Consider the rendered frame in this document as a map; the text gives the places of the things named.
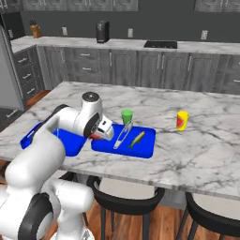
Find black sink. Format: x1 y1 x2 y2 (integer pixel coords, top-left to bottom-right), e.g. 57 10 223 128
142 39 178 50

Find green and yellow fish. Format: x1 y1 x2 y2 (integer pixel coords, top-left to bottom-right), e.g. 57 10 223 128
126 130 146 150

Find grey drawer unit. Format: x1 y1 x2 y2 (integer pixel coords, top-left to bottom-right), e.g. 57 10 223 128
12 44 46 101

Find silver tongs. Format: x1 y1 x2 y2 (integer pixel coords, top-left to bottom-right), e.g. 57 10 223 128
112 121 134 150

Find grey wall cupboards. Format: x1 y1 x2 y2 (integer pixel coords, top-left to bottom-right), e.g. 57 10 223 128
193 0 240 13
0 0 140 13

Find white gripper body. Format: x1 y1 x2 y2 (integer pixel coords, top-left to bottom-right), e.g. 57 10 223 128
97 122 115 142

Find wooden knife block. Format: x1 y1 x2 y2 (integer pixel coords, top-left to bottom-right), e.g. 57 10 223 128
28 19 43 39

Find grey base cupboards run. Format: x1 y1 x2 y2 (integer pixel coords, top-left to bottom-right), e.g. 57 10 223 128
36 44 240 96

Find black stool with pale seat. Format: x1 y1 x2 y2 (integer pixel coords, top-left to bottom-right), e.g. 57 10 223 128
84 174 166 240
175 191 240 240

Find yellow can with watermelon print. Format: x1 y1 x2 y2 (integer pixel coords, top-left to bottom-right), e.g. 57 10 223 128
175 110 190 132

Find grey fridge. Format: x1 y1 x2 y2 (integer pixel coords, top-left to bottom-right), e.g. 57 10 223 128
0 13 29 132

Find black coffee machine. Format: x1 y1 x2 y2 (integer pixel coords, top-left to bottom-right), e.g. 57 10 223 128
95 20 111 44

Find green cup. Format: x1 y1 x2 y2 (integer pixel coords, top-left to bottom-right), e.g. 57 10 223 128
120 108 135 127

